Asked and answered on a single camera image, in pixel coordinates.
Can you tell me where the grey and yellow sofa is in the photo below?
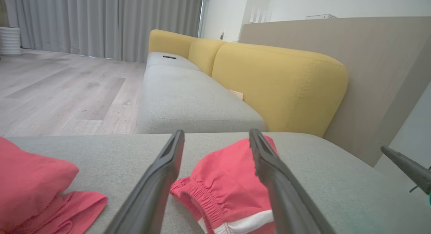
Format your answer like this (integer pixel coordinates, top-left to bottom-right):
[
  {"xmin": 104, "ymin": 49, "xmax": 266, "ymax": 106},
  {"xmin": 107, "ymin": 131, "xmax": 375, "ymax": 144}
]
[{"xmin": 0, "ymin": 132, "xmax": 431, "ymax": 234}]

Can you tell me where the white finned rack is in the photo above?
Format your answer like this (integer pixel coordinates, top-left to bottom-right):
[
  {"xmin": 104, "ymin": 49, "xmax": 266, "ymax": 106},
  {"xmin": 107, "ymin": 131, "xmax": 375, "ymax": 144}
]
[{"xmin": 249, "ymin": 7, "xmax": 273, "ymax": 23}]

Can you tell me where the white ribbed planter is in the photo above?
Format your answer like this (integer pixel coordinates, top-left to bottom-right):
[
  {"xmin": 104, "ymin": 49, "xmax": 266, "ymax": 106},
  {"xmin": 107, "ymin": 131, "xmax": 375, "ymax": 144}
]
[{"xmin": 0, "ymin": 27, "xmax": 23, "ymax": 56}]

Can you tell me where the wide yellow sofa back cushion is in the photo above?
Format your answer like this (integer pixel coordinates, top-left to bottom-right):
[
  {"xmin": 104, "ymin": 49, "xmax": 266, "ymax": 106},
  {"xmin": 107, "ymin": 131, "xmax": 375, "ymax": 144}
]
[{"xmin": 211, "ymin": 43, "xmax": 349, "ymax": 138}]

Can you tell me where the red Bulls 23 jersey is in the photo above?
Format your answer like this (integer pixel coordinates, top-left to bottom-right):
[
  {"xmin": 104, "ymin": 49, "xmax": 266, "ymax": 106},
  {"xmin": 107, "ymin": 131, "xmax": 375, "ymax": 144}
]
[{"xmin": 0, "ymin": 136, "xmax": 109, "ymax": 234}]

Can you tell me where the yellow sofa end cushion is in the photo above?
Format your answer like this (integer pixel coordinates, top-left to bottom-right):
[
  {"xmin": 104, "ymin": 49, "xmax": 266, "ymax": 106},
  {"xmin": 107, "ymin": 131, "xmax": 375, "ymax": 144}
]
[{"xmin": 148, "ymin": 29, "xmax": 198, "ymax": 59}]

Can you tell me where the long grey sofa seat cushion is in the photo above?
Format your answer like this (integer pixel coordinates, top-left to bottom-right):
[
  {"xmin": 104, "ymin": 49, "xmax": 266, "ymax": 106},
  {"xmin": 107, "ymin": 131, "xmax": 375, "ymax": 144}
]
[{"xmin": 137, "ymin": 65, "xmax": 267, "ymax": 134}]

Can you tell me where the grey pleated curtain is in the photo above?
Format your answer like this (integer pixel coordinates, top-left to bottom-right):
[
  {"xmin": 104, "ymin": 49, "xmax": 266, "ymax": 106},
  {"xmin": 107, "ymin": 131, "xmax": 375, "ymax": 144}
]
[{"xmin": 3, "ymin": 0, "xmax": 204, "ymax": 63}]

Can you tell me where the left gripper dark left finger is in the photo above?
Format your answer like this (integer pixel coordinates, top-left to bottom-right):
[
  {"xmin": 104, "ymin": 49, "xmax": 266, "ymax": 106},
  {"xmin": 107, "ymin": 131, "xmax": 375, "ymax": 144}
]
[{"xmin": 104, "ymin": 130, "xmax": 185, "ymax": 234}]

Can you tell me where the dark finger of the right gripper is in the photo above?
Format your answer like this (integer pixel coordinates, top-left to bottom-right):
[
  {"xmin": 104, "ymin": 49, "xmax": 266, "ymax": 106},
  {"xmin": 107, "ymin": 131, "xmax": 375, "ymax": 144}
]
[{"xmin": 380, "ymin": 146, "xmax": 431, "ymax": 196}]

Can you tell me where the short grey sofa seat cushion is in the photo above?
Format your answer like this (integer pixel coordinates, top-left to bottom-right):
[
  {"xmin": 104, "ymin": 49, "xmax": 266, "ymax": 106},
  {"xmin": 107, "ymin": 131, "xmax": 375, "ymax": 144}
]
[{"xmin": 146, "ymin": 52, "xmax": 201, "ymax": 71}]

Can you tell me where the beige partition panel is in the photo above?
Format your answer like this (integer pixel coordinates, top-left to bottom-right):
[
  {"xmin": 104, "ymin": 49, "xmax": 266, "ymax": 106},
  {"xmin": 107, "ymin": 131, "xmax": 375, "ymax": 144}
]
[{"xmin": 239, "ymin": 16, "xmax": 431, "ymax": 167}]

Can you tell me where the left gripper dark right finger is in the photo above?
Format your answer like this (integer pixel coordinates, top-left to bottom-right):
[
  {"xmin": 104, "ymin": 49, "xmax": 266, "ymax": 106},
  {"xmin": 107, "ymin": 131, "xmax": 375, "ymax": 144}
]
[{"xmin": 248, "ymin": 129, "xmax": 337, "ymax": 234}]

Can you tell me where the red shorts white stripe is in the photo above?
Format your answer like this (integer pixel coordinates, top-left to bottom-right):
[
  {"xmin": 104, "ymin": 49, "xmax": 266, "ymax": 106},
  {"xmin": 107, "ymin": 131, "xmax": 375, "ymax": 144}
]
[{"xmin": 170, "ymin": 135, "xmax": 280, "ymax": 234}]

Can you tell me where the narrow yellow sofa back cushion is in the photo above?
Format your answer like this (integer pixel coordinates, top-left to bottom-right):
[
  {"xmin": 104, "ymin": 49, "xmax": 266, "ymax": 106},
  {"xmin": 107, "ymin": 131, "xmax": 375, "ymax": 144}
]
[{"xmin": 188, "ymin": 38, "xmax": 227, "ymax": 77}]

